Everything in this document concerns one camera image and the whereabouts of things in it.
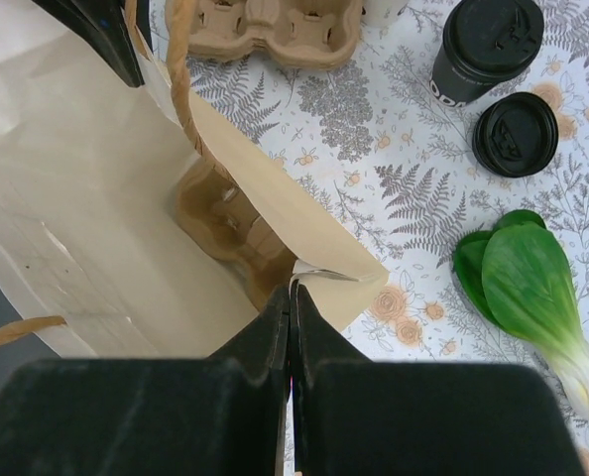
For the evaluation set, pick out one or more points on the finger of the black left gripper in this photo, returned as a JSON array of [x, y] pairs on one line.
[[101, 24]]

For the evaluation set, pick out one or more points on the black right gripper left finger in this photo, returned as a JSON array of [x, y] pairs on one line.
[[221, 415]]

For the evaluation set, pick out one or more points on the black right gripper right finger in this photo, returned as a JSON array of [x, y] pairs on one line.
[[356, 416]]

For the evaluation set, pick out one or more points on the brown paper bag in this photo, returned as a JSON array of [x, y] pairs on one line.
[[91, 254]]

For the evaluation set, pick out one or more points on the single brown cup carrier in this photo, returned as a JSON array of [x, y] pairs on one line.
[[219, 217]]

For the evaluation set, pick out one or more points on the black sleeved paper cup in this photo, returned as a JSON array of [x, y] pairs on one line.
[[467, 68]]

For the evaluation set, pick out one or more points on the black coffee lid stack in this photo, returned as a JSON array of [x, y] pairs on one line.
[[516, 137]]

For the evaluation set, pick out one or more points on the brown cardboard cup carrier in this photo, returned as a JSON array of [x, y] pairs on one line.
[[303, 34]]

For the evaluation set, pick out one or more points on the green white bok choy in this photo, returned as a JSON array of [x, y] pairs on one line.
[[518, 277]]

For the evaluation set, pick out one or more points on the floral patterned table mat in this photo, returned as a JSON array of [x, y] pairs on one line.
[[371, 145]]

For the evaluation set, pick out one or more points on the white paper cup stack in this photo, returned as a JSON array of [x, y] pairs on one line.
[[380, 14]]

